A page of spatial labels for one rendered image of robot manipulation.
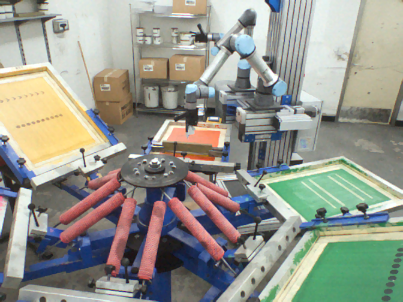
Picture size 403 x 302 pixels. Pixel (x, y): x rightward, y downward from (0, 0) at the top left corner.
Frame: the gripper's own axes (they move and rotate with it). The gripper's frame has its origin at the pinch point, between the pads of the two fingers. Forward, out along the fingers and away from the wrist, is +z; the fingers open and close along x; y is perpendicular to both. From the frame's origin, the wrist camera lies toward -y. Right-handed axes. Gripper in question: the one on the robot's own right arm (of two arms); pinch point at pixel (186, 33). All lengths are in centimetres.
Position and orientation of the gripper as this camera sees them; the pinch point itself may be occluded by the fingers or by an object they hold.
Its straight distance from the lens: 317.6
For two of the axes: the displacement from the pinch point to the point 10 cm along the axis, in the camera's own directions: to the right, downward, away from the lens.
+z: -9.7, -1.2, 1.9
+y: 0.0, 8.3, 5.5
